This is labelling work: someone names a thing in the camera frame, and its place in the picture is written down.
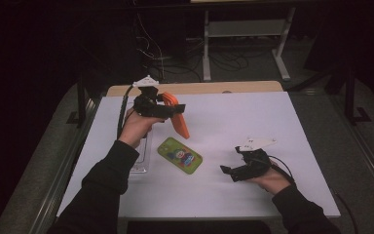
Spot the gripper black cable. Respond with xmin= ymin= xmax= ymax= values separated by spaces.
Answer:
xmin=266 ymin=154 xmax=360 ymax=234
xmin=116 ymin=84 xmax=134 ymax=140

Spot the light wooden board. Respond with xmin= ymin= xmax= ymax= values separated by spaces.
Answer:
xmin=105 ymin=80 xmax=284 ymax=98

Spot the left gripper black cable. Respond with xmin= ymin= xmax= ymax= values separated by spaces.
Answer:
xmin=116 ymin=84 xmax=134 ymax=140

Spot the person's left hand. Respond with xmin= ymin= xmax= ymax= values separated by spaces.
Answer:
xmin=118 ymin=106 xmax=168 ymax=149

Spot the person's right hand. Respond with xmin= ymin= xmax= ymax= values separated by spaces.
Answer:
xmin=253 ymin=160 xmax=294 ymax=196

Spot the green cartoon clown phone case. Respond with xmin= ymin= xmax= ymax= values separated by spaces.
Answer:
xmin=157 ymin=136 xmax=205 ymax=176

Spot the tangle of floor cables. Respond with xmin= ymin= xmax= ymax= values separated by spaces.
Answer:
xmin=135 ymin=13 xmax=251 ymax=83

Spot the aluminium rail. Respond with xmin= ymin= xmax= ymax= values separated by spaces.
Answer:
xmin=28 ymin=97 xmax=104 ymax=234
xmin=329 ymin=96 xmax=374 ymax=204

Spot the white metal stand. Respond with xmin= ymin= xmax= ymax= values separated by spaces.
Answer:
xmin=202 ymin=5 xmax=297 ymax=83

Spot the black metal stand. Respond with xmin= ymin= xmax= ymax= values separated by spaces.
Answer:
xmin=343 ymin=62 xmax=373 ymax=127
xmin=65 ymin=75 xmax=90 ymax=129

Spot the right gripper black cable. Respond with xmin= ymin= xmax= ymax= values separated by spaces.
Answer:
xmin=266 ymin=154 xmax=360 ymax=234

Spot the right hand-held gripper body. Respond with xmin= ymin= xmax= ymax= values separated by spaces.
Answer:
xmin=234 ymin=136 xmax=278 ymax=181

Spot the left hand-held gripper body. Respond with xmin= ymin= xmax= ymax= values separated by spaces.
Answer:
xmin=131 ymin=74 xmax=176 ymax=119

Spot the clear plastic tray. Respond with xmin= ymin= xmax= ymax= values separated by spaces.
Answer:
xmin=123 ymin=100 xmax=154 ymax=176

